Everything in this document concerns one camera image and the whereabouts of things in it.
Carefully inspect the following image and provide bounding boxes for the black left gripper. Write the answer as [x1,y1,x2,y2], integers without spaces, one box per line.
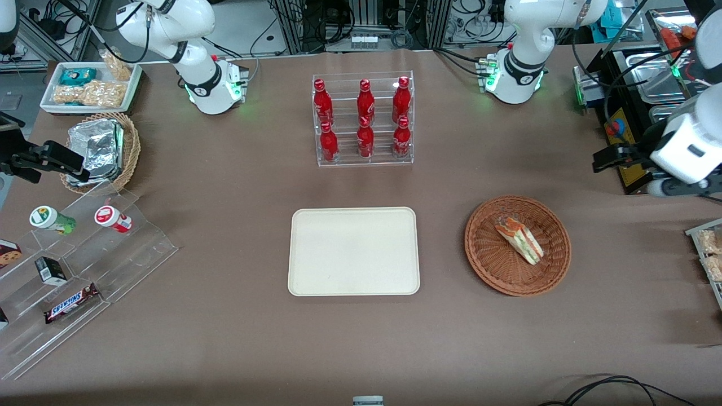
[592,143,658,173]

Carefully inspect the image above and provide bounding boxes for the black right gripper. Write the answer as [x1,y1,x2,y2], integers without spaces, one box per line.
[0,140,91,184]

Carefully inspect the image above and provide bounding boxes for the triangle sandwich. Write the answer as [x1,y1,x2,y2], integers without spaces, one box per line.
[494,216,545,266]

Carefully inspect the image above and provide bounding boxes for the white rectangular snack tray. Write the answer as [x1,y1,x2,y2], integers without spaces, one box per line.
[39,61,143,116]

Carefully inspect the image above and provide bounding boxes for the tan wicker basket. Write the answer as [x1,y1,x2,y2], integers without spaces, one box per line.
[59,112,142,196]

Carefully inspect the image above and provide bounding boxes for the brown round wicker basket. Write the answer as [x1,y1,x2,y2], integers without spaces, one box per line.
[464,195,573,298]

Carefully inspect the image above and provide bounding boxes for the white tray with snacks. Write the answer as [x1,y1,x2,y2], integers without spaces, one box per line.
[685,218,722,312]

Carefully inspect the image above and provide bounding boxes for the cream rectangular serving tray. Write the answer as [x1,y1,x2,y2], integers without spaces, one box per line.
[288,207,421,297]

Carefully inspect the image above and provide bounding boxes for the silver foil food container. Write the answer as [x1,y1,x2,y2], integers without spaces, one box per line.
[66,118,125,185]

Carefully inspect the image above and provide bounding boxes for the green yogurt drink bottle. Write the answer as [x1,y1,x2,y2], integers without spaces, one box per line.
[29,205,77,236]

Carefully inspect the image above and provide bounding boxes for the red yogurt drink bottle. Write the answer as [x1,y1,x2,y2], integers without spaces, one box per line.
[94,205,134,234]

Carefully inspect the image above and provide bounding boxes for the black food warmer cabinet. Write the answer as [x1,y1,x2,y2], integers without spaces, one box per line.
[584,8,722,196]

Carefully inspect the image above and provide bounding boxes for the silver box with green light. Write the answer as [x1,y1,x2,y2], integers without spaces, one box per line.
[572,65,605,112]

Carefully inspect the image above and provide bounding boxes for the large clear nut snack bag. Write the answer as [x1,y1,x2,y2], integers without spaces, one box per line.
[52,80,128,108]

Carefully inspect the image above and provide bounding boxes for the teal snack packet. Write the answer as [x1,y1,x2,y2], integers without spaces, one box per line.
[59,68,98,87]

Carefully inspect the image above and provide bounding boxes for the small black carton box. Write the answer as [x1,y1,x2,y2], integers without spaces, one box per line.
[34,256,69,286]

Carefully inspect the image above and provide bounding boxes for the brown cookie box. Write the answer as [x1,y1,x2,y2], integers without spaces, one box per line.
[0,239,24,271]

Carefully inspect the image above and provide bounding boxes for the clear acrylic stepped display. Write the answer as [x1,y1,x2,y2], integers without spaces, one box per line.
[0,179,179,382]

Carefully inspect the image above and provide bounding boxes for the small clear nut snack bag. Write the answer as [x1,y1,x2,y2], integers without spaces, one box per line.
[100,50,134,82]

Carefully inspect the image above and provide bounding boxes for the orange food pieces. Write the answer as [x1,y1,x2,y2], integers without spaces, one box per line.
[660,25,700,52]

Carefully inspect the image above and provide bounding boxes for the brown Snickers bar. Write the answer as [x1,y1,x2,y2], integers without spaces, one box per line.
[43,283,101,325]

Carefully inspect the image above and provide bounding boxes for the red cola bottle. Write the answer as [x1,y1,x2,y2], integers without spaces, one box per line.
[393,116,412,160]
[356,116,375,160]
[392,76,412,124]
[356,78,376,126]
[313,78,334,126]
[320,121,340,164]

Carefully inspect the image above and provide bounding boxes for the clear acrylic bottle rack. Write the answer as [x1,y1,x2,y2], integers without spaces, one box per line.
[312,70,415,167]

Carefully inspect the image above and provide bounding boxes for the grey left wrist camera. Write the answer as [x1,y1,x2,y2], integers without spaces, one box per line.
[647,178,709,198]

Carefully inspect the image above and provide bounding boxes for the black floor cable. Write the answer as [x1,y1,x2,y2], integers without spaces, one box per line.
[538,374,698,406]

